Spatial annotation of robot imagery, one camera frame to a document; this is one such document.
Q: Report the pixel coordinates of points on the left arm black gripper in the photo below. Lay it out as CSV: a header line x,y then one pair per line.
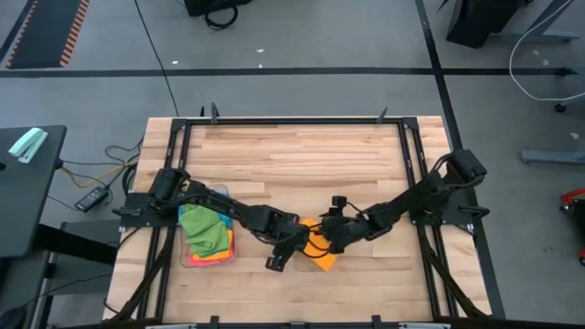
x,y
288,233

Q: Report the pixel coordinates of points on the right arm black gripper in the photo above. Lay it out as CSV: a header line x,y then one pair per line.
x,y
343,228

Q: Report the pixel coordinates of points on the orange microfiber towel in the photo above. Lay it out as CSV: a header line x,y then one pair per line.
x,y
324,262
219,257

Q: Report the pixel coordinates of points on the blue microfiber towel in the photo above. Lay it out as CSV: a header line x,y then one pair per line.
x,y
226,221

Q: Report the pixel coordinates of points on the pink microfiber towel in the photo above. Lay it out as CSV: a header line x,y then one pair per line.
x,y
205,264

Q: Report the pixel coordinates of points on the clear plastic bin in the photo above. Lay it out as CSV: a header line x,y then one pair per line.
x,y
185,260

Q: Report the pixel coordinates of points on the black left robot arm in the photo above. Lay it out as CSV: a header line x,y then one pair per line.
x,y
205,196

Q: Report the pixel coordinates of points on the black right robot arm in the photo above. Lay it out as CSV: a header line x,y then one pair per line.
x,y
425,194

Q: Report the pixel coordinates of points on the black power adapter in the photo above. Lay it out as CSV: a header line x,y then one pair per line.
x,y
91,198

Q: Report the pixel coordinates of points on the black desk foot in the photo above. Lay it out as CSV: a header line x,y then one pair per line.
x,y
77,242

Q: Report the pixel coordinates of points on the grey table foot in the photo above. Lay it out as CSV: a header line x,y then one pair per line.
x,y
553,156

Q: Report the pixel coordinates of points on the red cart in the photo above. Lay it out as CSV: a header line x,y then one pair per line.
x,y
573,201

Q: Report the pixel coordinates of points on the black equipment base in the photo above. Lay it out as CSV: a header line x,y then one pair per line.
x,y
215,4

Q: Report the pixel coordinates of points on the black table base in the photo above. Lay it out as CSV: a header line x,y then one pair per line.
x,y
480,18

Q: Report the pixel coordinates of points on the black desk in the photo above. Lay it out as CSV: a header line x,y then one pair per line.
x,y
23,205

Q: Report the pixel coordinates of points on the mint green stapler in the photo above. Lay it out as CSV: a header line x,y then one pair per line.
x,y
27,144

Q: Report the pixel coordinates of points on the black computer mouse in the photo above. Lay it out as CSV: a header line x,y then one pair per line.
x,y
11,318

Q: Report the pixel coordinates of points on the black orange-edged floor mat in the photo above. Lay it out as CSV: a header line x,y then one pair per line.
x,y
45,32

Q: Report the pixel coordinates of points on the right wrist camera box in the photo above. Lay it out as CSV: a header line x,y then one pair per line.
x,y
336,249

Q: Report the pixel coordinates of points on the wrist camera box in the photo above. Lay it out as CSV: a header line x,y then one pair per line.
x,y
276,263
336,249

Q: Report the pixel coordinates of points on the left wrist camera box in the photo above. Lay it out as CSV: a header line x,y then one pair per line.
x,y
276,263

